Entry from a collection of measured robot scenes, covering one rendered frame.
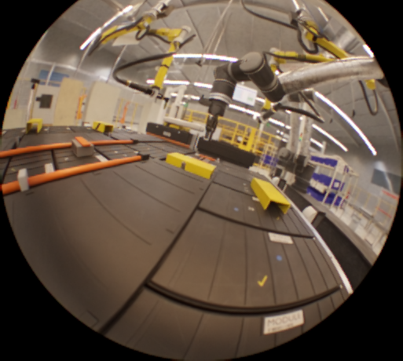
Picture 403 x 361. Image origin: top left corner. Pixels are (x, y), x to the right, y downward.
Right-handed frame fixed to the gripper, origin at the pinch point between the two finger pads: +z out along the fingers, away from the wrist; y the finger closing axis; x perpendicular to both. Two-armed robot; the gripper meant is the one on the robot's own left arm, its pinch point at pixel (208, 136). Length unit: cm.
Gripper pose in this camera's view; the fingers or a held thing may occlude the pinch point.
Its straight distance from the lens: 53.7
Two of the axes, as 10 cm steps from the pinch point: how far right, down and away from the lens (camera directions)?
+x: -9.2, -3.3, 2.0
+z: -2.9, 9.4, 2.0
